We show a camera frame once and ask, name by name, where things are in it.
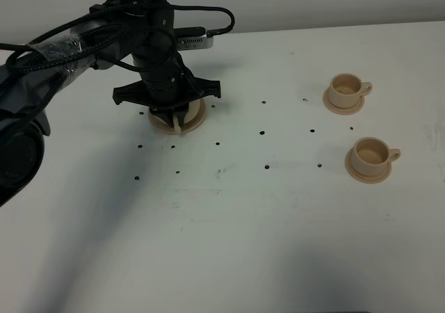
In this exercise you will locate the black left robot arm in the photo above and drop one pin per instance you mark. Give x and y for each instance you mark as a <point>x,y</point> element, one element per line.
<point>34,73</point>

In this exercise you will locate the beige teapot saucer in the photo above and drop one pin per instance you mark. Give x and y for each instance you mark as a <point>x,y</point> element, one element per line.
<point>194,118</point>

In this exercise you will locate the beige near teacup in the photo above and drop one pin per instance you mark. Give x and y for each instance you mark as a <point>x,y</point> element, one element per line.
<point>372,157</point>

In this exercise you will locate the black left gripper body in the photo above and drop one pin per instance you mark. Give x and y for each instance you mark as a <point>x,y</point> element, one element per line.
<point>166,83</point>

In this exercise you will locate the beige near cup saucer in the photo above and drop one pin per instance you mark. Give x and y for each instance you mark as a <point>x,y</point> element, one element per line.
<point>362,178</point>

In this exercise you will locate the beige teacup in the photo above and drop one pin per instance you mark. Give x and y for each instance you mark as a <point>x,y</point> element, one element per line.
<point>346,90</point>
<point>372,157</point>

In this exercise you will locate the beige far teacup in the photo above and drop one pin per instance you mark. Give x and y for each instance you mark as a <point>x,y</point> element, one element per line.
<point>346,90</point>

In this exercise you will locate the beige ceramic teapot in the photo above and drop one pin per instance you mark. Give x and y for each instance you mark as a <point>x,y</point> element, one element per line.
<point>181,120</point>

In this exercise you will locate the beige far cup saucer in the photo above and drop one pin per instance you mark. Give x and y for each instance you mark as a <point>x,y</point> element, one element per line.
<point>341,111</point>

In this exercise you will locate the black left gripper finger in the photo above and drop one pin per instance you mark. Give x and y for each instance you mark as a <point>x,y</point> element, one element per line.
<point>181,112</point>
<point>162,118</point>

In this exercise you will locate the beige cup saucer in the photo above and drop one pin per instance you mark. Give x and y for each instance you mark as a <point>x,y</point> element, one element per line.
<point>341,111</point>
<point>362,178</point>

